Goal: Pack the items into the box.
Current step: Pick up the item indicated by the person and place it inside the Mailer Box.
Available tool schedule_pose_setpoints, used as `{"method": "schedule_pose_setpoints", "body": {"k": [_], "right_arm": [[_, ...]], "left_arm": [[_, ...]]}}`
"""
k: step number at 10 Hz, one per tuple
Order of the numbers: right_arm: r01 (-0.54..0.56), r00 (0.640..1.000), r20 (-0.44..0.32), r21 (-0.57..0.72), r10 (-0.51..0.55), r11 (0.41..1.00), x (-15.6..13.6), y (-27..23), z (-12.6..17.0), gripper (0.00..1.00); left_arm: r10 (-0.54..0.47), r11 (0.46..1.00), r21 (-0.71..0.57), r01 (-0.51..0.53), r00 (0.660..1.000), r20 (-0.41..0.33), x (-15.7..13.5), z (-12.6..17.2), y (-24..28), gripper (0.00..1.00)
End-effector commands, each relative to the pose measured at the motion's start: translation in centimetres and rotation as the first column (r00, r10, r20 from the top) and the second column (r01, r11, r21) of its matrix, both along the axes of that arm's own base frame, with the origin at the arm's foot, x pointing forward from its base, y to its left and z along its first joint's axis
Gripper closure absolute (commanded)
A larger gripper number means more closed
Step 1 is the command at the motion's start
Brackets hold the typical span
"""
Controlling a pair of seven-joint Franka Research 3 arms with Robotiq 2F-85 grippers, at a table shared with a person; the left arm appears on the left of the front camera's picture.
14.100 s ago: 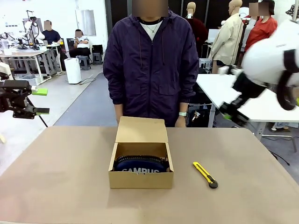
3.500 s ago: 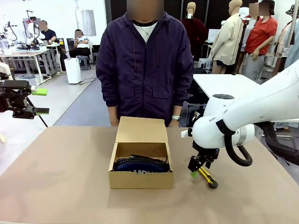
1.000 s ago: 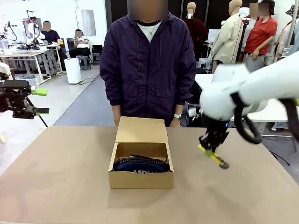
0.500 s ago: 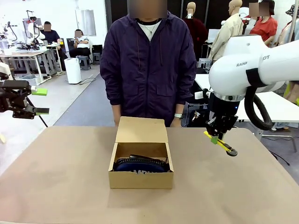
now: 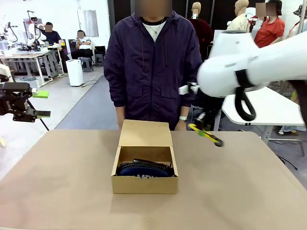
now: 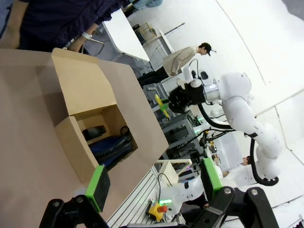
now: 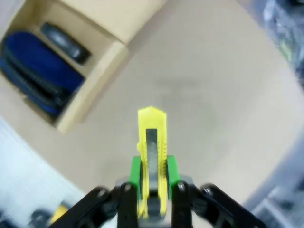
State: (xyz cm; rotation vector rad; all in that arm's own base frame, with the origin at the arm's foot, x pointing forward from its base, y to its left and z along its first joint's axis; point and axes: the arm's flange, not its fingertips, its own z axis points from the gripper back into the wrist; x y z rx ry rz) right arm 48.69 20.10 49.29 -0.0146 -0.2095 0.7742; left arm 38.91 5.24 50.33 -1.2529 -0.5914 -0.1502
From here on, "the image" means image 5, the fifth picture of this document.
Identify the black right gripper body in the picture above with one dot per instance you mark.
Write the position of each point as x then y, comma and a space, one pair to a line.
211, 107

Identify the seated man in dark shirt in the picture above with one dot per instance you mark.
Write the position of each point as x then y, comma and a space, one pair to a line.
54, 37

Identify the white air purifier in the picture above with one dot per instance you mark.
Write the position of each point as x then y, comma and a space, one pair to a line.
74, 74

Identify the brown cardboard box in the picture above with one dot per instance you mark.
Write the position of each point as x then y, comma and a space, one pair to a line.
144, 185

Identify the person's right forearm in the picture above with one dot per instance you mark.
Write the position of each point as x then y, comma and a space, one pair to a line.
117, 95

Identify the background work desk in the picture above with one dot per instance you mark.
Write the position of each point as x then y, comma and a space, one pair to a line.
24, 55

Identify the clear plastic bin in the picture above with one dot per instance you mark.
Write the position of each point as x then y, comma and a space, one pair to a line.
28, 82

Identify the mannequin in dark red dress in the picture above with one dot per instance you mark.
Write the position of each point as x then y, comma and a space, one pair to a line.
204, 31

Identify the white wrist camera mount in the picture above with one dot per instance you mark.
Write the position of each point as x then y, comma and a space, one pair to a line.
184, 89
4, 70

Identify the person's left forearm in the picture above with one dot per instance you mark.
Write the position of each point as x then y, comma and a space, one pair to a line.
189, 98

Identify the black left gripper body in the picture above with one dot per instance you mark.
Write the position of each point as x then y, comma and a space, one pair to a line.
7, 105

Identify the grey stool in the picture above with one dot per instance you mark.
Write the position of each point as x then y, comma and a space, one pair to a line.
86, 64

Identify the silver wristwatch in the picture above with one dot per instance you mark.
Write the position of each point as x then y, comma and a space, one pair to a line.
183, 118

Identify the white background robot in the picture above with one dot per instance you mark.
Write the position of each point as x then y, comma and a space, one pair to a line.
32, 28

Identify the yellow utility knife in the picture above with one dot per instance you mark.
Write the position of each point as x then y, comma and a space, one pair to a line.
211, 137

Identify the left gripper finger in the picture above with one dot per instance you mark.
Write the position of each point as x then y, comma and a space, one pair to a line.
43, 114
40, 94

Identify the person's left hand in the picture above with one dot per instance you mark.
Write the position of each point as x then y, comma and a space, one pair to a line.
181, 125

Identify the person in purple jacket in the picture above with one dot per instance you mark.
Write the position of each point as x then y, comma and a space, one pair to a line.
153, 72

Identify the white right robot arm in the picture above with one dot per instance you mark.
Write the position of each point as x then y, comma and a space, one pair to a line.
227, 72

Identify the navy CAMPUS beanie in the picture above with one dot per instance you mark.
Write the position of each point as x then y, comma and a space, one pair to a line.
144, 171

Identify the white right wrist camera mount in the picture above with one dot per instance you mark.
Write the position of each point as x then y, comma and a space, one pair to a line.
184, 89

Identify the white table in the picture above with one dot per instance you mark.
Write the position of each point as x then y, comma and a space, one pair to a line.
275, 110

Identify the person's right hand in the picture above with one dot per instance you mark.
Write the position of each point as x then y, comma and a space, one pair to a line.
120, 122

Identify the mannequin with patterned hat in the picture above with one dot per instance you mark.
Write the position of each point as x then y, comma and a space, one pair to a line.
299, 10

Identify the seated person in white shirt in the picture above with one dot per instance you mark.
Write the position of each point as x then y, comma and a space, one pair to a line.
85, 45

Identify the mannequin in beige jacket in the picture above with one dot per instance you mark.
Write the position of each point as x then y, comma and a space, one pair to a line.
239, 22

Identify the black chair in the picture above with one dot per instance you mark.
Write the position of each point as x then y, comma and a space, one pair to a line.
100, 51

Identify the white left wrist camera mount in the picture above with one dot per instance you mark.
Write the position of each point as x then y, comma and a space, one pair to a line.
4, 70

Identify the person in red t-shirt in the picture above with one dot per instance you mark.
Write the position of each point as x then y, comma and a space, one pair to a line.
271, 31

